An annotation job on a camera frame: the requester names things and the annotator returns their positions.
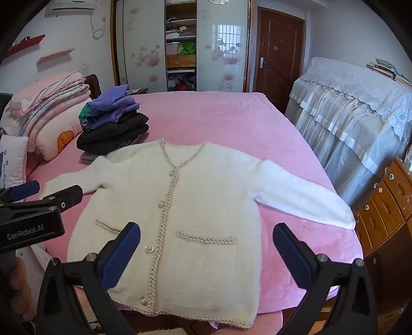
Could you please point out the folded teal printed garment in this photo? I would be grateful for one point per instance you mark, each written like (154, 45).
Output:
(85, 116)

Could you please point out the small white cushion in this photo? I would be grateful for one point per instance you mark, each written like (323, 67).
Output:
(13, 157)

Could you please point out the wooden drawer cabinet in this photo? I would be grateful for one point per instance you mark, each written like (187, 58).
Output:
(386, 206)

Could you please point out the red wall shelf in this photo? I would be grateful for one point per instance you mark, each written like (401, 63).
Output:
(29, 42)

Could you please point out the white fuzzy cardigan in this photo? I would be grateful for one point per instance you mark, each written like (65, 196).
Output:
(206, 199)

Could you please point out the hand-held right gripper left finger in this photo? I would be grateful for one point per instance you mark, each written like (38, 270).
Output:
(124, 254)

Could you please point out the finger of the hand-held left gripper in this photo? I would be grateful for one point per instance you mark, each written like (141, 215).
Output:
(64, 196)
(25, 188)

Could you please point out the folded grey garment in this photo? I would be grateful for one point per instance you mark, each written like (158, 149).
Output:
(88, 157)

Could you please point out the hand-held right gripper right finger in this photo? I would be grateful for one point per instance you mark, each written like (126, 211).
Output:
(289, 254)

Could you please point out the pink ruffled pillow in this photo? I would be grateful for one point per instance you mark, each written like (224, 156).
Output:
(48, 87)

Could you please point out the green bag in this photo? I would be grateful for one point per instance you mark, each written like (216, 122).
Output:
(187, 49)

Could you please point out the folded striped quilt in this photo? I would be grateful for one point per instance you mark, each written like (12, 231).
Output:
(48, 109)

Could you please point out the brown wooden door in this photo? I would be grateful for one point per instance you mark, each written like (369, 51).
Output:
(280, 58)

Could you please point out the pink bed blanket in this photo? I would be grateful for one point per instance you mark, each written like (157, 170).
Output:
(225, 119)

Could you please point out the dark wooden headboard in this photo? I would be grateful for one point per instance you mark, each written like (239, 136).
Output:
(94, 85)

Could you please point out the floral sliding door wardrobe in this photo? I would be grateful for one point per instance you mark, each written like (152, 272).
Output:
(222, 48)

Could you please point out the person's left hand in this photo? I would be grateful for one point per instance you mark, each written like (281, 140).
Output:
(25, 286)

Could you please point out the white air conditioner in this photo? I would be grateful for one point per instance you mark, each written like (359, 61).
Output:
(70, 6)

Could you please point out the folded black garment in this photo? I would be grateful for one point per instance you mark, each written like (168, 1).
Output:
(116, 132)

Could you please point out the stack of books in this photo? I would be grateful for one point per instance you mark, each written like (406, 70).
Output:
(386, 69)

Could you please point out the pink wall shelf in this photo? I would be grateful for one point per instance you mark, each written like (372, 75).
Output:
(54, 55)

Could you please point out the pink storage box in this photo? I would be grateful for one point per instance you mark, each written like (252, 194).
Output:
(172, 49)

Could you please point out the pillow with orange print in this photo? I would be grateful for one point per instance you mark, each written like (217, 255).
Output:
(54, 138)

